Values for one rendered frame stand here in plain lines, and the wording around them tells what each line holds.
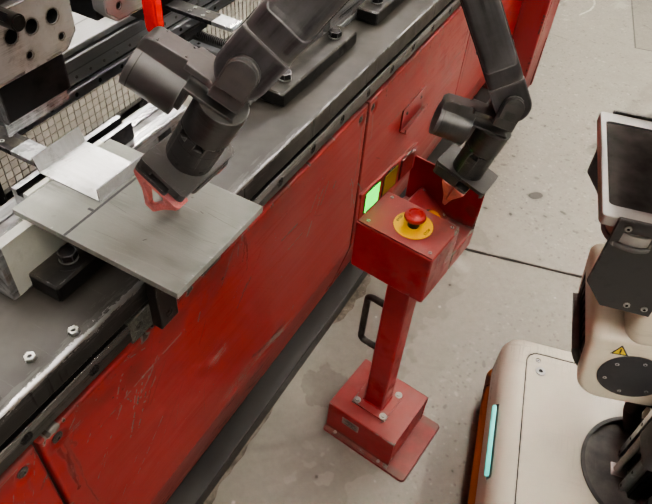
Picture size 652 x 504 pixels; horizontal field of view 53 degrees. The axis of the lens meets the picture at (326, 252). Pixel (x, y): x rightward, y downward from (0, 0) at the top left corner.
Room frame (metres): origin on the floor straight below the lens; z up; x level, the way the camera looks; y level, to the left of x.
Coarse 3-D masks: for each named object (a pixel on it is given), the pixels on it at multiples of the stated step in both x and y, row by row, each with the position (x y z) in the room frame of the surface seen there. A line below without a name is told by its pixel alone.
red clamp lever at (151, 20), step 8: (144, 0) 0.78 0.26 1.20; (152, 0) 0.78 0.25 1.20; (160, 0) 0.79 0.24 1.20; (144, 8) 0.78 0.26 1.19; (152, 8) 0.78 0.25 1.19; (160, 8) 0.79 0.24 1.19; (144, 16) 0.79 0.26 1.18; (152, 16) 0.78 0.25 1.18; (160, 16) 0.79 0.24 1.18; (152, 24) 0.78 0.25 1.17; (160, 24) 0.78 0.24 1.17
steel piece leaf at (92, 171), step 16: (64, 160) 0.69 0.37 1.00; (80, 160) 0.70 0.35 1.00; (96, 160) 0.70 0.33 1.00; (112, 160) 0.70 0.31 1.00; (48, 176) 0.66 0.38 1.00; (64, 176) 0.66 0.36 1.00; (80, 176) 0.66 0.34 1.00; (96, 176) 0.67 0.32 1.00; (112, 176) 0.67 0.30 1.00; (128, 176) 0.67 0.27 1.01; (80, 192) 0.63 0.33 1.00; (96, 192) 0.63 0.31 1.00; (112, 192) 0.64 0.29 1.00
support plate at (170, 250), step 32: (128, 160) 0.71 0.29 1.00; (64, 192) 0.63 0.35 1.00; (128, 192) 0.64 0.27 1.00; (224, 192) 0.66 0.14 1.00; (64, 224) 0.57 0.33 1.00; (96, 224) 0.58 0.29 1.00; (128, 224) 0.58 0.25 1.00; (160, 224) 0.59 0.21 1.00; (192, 224) 0.59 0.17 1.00; (224, 224) 0.60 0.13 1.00; (96, 256) 0.53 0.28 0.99; (128, 256) 0.53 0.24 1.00; (160, 256) 0.53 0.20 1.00; (192, 256) 0.54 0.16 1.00; (160, 288) 0.49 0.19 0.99
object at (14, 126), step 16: (48, 64) 0.70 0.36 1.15; (64, 64) 0.72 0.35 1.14; (16, 80) 0.66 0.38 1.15; (32, 80) 0.67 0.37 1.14; (48, 80) 0.69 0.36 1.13; (64, 80) 0.71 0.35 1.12; (0, 96) 0.63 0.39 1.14; (16, 96) 0.65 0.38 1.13; (32, 96) 0.67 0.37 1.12; (48, 96) 0.69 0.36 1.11; (64, 96) 0.72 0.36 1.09; (0, 112) 0.63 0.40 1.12; (16, 112) 0.64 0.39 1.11; (32, 112) 0.67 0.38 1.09; (48, 112) 0.69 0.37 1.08; (16, 128) 0.65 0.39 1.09
